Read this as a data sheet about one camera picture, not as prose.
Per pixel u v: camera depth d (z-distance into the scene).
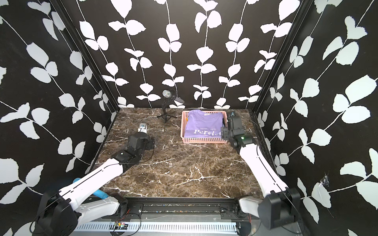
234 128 0.59
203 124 1.04
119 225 0.70
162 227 0.70
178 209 0.76
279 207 0.39
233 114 0.70
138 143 0.59
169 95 0.93
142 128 0.70
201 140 0.98
